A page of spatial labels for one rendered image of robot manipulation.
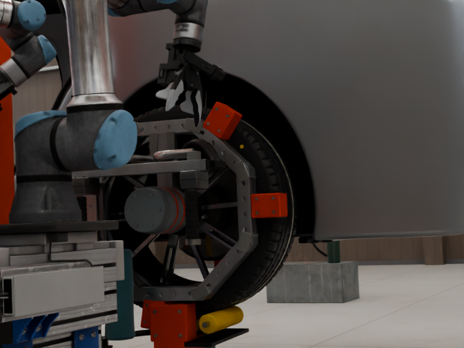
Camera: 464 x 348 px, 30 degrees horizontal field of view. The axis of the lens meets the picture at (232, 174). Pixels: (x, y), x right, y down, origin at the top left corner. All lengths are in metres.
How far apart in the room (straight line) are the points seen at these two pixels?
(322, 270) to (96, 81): 6.92
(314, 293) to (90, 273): 7.01
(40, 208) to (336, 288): 6.86
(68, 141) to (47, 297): 0.36
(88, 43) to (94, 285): 0.48
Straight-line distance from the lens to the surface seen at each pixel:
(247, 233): 2.51
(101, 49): 1.78
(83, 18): 1.78
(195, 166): 2.36
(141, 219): 2.47
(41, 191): 1.81
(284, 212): 2.51
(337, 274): 8.51
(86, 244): 1.88
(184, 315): 2.58
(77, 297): 1.64
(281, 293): 8.74
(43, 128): 1.82
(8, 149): 2.68
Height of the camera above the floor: 0.80
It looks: 3 degrees up
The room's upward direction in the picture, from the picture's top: 2 degrees counter-clockwise
